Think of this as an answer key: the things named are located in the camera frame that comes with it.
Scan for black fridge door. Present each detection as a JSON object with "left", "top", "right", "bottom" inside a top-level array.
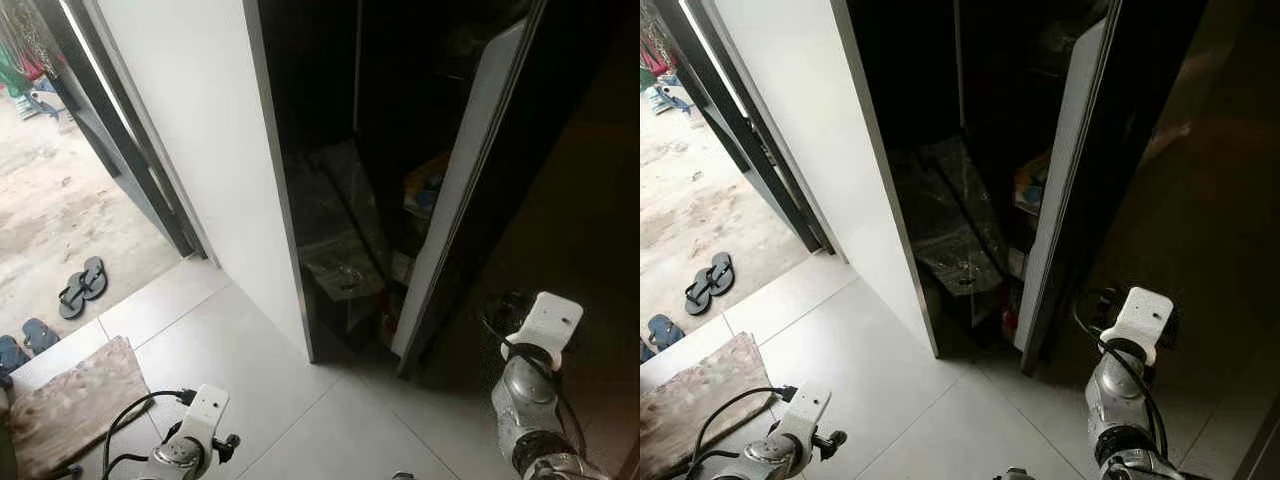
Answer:
[
  {"left": 1013, "top": 0, "right": 1206, "bottom": 376},
  {"left": 392, "top": 0, "right": 606, "bottom": 379}
]

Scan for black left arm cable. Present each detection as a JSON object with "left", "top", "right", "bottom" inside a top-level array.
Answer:
[
  {"left": 45, "top": 387, "right": 199, "bottom": 480},
  {"left": 660, "top": 384, "right": 799, "bottom": 480}
]

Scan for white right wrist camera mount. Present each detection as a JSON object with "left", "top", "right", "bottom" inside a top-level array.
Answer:
[
  {"left": 1100, "top": 286, "right": 1176, "bottom": 367},
  {"left": 500, "top": 291, "right": 584, "bottom": 372}
]

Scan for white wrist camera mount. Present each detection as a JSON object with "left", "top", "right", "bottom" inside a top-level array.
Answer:
[
  {"left": 172, "top": 384, "right": 230, "bottom": 453},
  {"left": 500, "top": 291, "right": 584, "bottom": 372},
  {"left": 772, "top": 388, "right": 832, "bottom": 452},
  {"left": 1100, "top": 286, "right": 1176, "bottom": 367}
]

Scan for orange and blue food packet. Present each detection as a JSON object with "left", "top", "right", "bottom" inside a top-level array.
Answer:
[
  {"left": 1012, "top": 150, "right": 1054, "bottom": 214},
  {"left": 403, "top": 150, "right": 452, "bottom": 217}
]

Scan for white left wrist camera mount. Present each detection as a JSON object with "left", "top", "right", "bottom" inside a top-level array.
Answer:
[
  {"left": 172, "top": 384, "right": 230, "bottom": 453},
  {"left": 772, "top": 388, "right": 832, "bottom": 452}
]

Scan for black metal door frame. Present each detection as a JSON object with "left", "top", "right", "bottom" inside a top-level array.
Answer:
[
  {"left": 30, "top": 0, "right": 207, "bottom": 259},
  {"left": 650, "top": 0, "right": 837, "bottom": 254}
]

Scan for dark grey flip-flop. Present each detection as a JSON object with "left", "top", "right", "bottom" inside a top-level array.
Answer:
[
  {"left": 708, "top": 252, "right": 737, "bottom": 297},
  {"left": 684, "top": 269, "right": 717, "bottom": 317},
  {"left": 80, "top": 257, "right": 109, "bottom": 301},
  {"left": 58, "top": 272, "right": 90, "bottom": 321}
]

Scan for green and red hanging clothes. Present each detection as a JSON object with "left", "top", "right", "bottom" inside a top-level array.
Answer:
[
  {"left": 0, "top": 20, "right": 63, "bottom": 122},
  {"left": 640, "top": 28, "right": 703, "bottom": 117}
]

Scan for beige patterned door mat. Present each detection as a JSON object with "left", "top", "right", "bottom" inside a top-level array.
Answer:
[
  {"left": 7, "top": 335, "right": 153, "bottom": 480},
  {"left": 640, "top": 332, "right": 777, "bottom": 480}
]

